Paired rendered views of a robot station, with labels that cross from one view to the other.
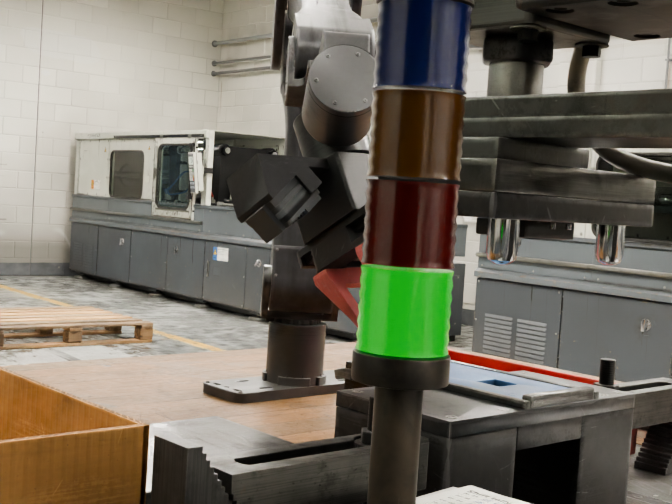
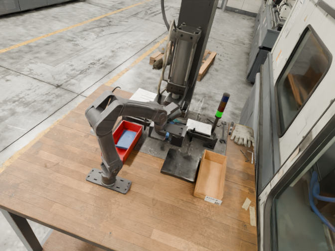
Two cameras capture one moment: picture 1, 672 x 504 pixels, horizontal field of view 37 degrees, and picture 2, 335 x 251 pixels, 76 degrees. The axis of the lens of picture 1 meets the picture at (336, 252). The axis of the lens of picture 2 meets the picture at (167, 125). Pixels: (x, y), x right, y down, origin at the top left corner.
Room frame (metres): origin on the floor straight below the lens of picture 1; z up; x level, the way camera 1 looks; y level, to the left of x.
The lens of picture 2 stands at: (1.28, 0.60, 1.77)
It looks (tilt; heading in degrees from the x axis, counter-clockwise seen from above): 40 degrees down; 231
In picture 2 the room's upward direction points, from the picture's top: 12 degrees clockwise
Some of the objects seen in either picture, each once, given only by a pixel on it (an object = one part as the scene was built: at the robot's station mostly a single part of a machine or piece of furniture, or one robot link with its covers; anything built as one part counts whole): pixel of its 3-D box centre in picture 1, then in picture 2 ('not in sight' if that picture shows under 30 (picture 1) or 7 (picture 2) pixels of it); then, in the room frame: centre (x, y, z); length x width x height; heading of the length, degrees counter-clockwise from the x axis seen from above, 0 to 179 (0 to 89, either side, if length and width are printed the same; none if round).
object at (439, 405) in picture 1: (492, 399); (168, 126); (0.69, -0.11, 0.98); 0.20 x 0.10 x 0.01; 132
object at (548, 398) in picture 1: (558, 411); not in sight; (0.66, -0.15, 0.98); 0.07 x 0.01 x 0.03; 132
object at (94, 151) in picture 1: (170, 176); not in sight; (10.96, 1.84, 1.24); 2.95 x 0.98 x 0.90; 39
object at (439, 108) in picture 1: (416, 136); (223, 102); (0.41, -0.03, 1.14); 0.04 x 0.04 x 0.03
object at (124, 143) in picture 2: not in sight; (126, 138); (0.92, -0.17, 0.92); 0.15 x 0.07 x 0.03; 49
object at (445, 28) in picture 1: (422, 49); (225, 97); (0.41, -0.03, 1.17); 0.04 x 0.04 x 0.03
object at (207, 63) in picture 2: not in sight; (185, 58); (-1.40, -2.60, 0.07); 1.20 x 1.00 x 0.14; 36
